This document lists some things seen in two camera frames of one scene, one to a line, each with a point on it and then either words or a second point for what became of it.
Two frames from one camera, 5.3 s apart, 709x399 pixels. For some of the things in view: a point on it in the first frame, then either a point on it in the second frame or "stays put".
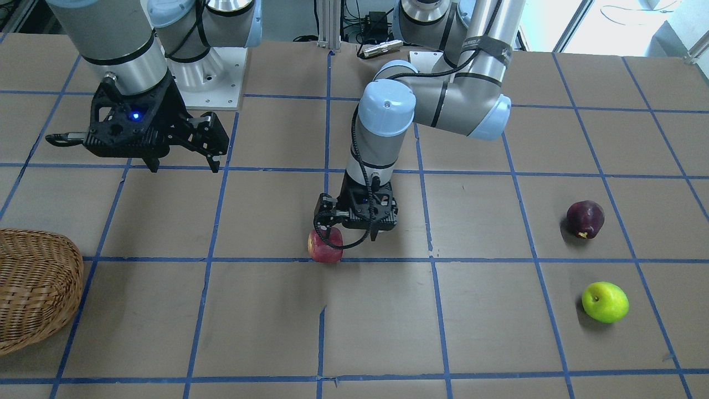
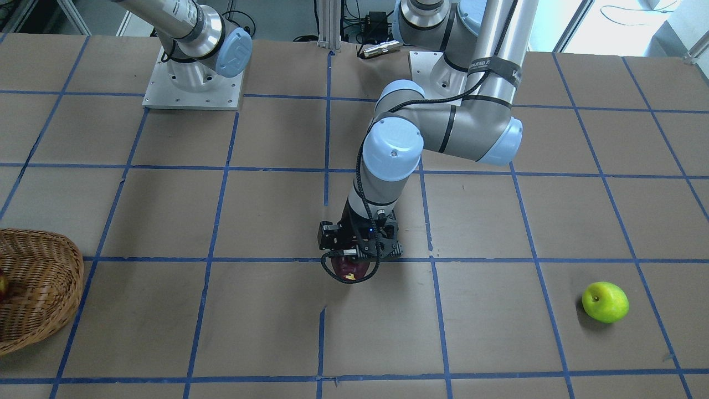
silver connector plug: [382, 47] stays put
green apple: [605, 302] stays put
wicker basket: [41, 276] stays put
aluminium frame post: [329, 29] stays put
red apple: [320, 252] to [4, 288]
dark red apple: [584, 219] to [349, 269]
